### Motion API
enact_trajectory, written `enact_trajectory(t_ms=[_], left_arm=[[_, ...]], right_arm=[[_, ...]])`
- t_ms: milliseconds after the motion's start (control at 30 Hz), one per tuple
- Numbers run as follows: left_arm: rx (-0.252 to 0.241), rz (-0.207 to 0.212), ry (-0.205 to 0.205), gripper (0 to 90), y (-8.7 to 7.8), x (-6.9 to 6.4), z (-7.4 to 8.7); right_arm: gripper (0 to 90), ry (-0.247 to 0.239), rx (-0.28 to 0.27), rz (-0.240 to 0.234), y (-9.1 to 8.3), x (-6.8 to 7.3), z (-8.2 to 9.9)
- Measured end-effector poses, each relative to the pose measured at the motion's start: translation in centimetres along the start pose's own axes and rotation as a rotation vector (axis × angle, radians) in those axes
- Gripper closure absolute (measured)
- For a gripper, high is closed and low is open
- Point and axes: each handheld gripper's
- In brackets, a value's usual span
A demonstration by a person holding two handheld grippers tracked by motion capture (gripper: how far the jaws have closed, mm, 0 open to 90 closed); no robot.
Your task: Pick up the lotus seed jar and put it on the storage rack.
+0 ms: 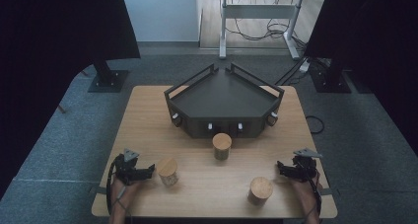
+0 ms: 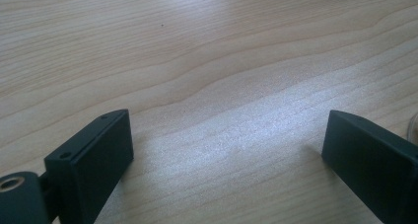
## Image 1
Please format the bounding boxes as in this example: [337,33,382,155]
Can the black cable loop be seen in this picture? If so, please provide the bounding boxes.
[305,114,326,135]

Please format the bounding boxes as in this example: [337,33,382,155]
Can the white desk frame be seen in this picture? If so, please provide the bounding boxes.
[210,0,329,61]

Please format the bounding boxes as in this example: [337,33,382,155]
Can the black metal stand base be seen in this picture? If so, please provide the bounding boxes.
[308,57,353,95]
[87,59,130,94]

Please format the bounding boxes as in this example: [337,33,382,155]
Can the black corner shelf rack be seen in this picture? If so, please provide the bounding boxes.
[163,62,286,140]

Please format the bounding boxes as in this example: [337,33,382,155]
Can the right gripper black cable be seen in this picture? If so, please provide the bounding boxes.
[304,173,324,224]

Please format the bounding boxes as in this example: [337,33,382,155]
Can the black cables to power strip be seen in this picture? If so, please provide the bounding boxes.
[273,55,309,87]

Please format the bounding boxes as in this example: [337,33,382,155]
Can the dark green jar wooden lid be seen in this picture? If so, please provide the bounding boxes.
[211,132,234,162]

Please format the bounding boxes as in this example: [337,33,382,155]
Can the grey table strap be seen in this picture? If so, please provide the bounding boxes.
[88,185,109,195]
[319,187,340,197]

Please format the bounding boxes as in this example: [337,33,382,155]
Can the brown jar wooden lid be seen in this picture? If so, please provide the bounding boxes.
[246,176,275,207]

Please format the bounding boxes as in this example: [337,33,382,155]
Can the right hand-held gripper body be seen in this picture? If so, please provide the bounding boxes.
[289,147,323,183]

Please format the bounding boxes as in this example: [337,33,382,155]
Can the person's left hand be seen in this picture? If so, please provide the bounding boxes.
[109,177,146,211]

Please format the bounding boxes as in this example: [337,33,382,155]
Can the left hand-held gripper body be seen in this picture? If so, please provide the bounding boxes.
[112,147,146,187]

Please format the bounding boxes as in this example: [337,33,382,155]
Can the pale jar wooden lid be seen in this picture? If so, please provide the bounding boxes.
[156,157,180,187]

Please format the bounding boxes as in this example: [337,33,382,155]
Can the black curtain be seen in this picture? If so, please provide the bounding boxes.
[0,0,142,200]
[304,0,418,157]

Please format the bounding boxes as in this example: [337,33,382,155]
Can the white power strip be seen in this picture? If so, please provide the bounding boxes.
[298,59,312,74]

